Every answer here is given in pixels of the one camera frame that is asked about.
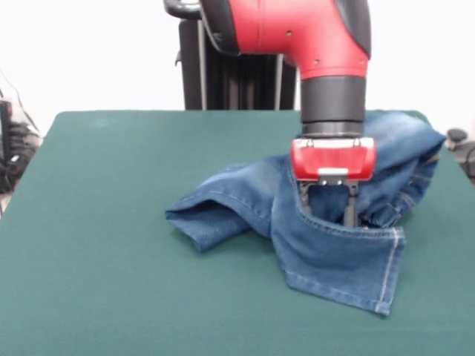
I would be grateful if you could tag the dark green table cloth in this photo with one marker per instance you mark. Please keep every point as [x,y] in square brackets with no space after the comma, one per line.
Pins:
[74,289]

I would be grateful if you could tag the blue denim jeans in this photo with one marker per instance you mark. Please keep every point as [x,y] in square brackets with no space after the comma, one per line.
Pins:
[334,259]

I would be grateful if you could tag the black equipment box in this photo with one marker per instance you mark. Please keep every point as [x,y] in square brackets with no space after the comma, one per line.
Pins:
[4,118]

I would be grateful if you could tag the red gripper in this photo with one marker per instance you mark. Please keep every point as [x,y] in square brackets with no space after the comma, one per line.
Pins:
[334,163]

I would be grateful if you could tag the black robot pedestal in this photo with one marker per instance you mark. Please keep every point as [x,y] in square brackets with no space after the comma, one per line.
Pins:
[241,81]

